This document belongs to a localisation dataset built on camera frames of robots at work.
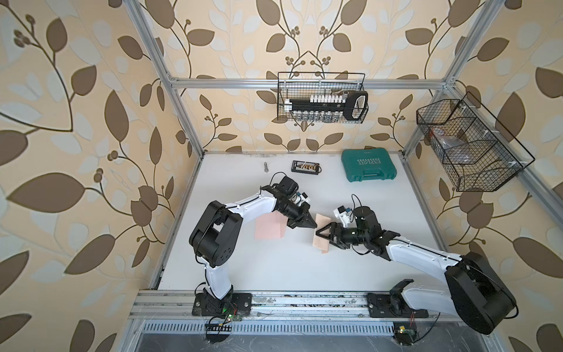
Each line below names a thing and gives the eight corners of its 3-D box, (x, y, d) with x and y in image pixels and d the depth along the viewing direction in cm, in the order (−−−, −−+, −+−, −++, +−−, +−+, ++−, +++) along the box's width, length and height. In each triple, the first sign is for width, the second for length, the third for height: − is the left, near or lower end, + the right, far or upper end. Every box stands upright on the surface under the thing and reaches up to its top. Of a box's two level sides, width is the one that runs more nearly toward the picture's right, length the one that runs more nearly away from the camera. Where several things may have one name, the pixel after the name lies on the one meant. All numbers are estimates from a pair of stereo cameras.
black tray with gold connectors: (290, 171, 115) (290, 168, 113) (292, 162, 120) (292, 159, 117) (318, 175, 114) (318, 172, 111) (319, 166, 118) (320, 162, 116)
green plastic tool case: (346, 183, 111) (348, 176, 106) (340, 154, 125) (341, 146, 120) (395, 183, 111) (399, 176, 106) (383, 154, 125) (387, 146, 120)
